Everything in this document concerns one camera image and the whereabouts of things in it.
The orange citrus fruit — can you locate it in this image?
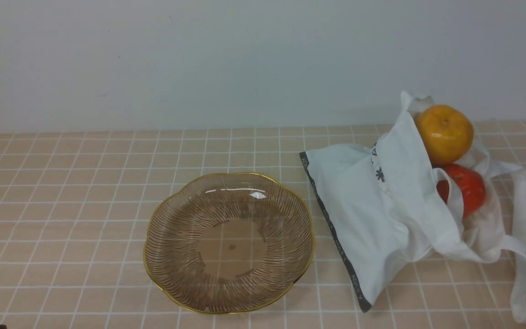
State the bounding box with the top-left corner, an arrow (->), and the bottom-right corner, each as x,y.
415,104 -> 474,166

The gold-rimmed transparent fruit plate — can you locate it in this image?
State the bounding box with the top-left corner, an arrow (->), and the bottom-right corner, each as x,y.
143,172 -> 316,314

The white cloth tote bag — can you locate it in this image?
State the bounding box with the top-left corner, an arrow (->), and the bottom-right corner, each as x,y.
299,91 -> 526,324

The red tomato-like fruit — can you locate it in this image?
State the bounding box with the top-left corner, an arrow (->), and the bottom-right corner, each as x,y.
441,163 -> 486,219

